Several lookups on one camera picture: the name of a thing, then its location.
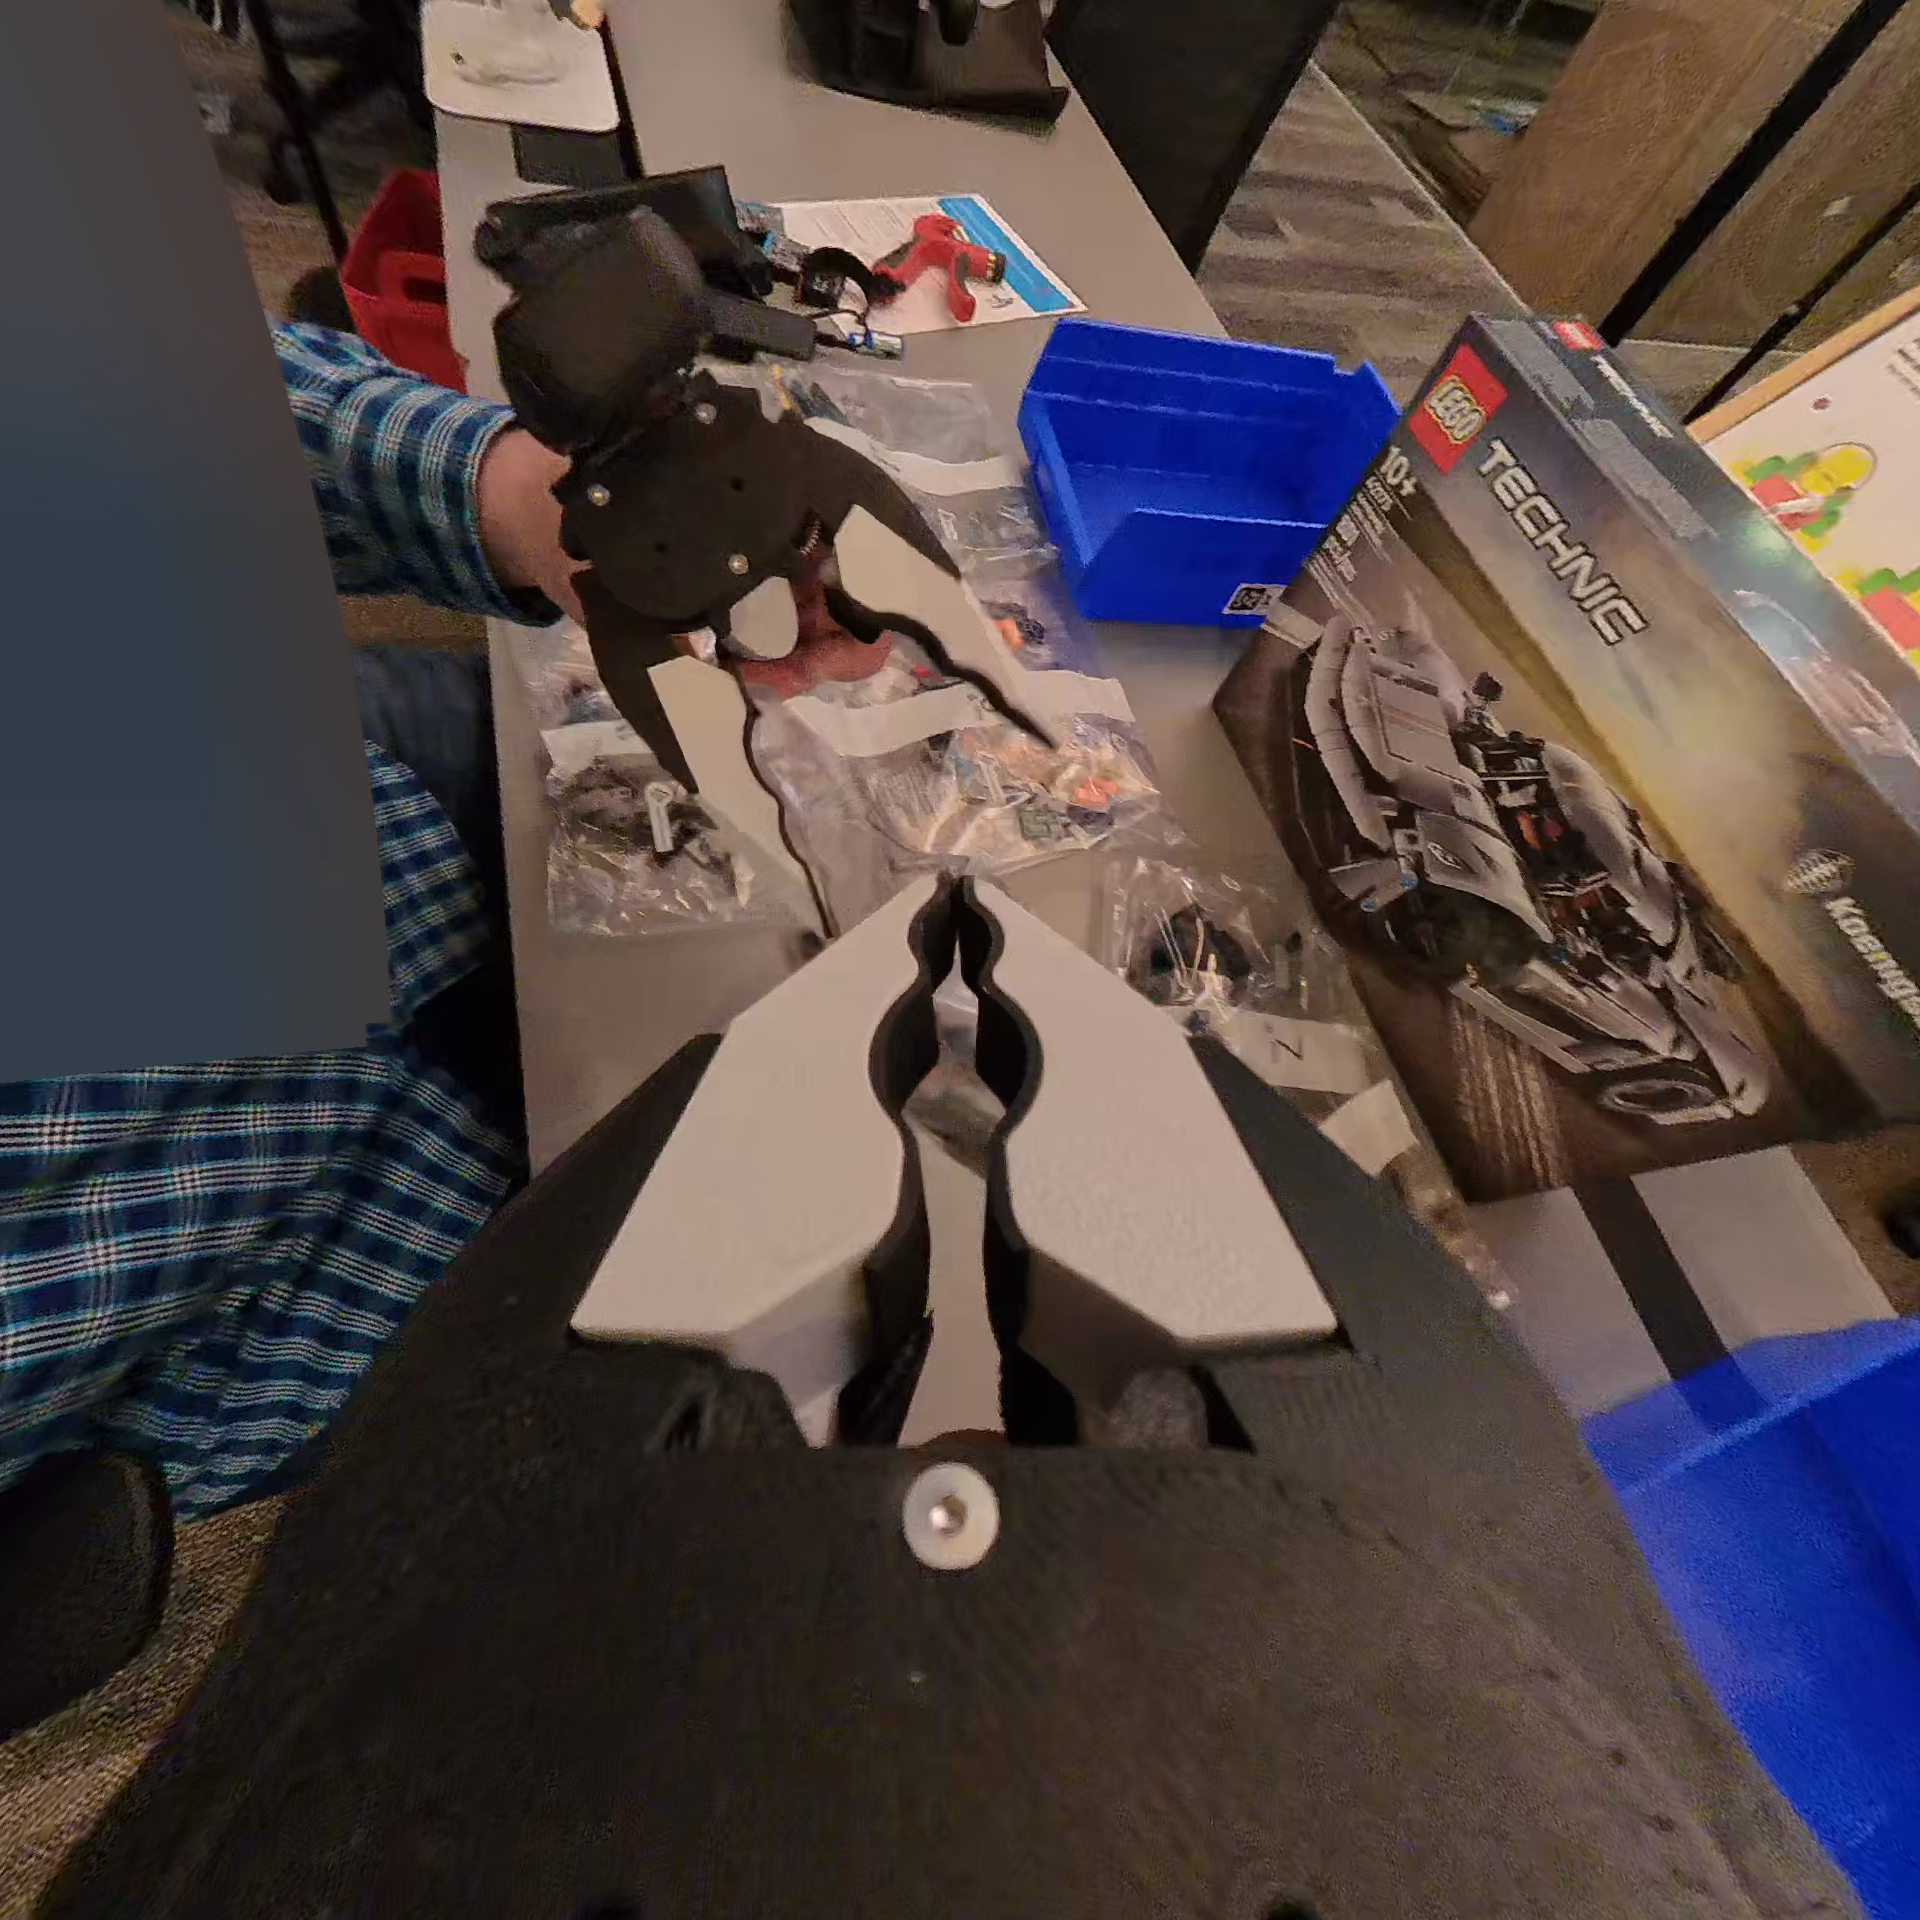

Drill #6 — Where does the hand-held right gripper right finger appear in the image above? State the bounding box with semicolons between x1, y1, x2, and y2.
965;882;1338;1445

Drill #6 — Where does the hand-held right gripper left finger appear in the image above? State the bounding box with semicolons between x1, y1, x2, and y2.
568;873;965;1447

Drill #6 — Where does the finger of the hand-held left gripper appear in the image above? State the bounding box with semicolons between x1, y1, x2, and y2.
822;511;1056;748
644;647;839;941

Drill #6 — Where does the person's left forearm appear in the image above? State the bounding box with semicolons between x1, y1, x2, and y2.
273;322;568;628

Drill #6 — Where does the lego set box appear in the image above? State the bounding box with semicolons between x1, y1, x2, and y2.
1212;312;1920;1202

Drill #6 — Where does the person's left hand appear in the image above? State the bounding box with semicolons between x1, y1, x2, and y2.
477;427;592;625

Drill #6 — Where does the blue plastic bin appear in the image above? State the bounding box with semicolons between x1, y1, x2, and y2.
1582;1316;1920;1920
1016;316;1400;626

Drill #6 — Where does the white paper sheet blue border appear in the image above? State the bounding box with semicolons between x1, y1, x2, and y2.
778;193;1085;336

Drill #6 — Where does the person's torso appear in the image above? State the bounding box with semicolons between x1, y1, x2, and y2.
368;744;505;1039

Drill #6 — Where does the red plastic bin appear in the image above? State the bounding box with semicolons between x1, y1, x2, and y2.
342;167;470;395

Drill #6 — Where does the black tablet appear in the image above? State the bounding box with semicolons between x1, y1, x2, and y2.
512;129;644;191

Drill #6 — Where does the white tray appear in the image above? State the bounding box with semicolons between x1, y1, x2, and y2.
422;0;621;135

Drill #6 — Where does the black bag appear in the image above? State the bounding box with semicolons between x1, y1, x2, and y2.
786;0;1069;121

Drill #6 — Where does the black chair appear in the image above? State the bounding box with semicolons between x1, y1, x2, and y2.
1047;0;1338;274

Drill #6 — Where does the dark rounded object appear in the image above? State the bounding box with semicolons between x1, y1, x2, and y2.
0;1447;173;1736

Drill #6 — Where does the wooden partition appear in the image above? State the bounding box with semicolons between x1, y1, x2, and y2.
1470;0;1920;355

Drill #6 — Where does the framed colourful brick board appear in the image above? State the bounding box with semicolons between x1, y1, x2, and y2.
1687;289;1920;671

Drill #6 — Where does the red pistol grip handle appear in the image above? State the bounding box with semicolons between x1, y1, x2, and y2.
791;212;1009;329

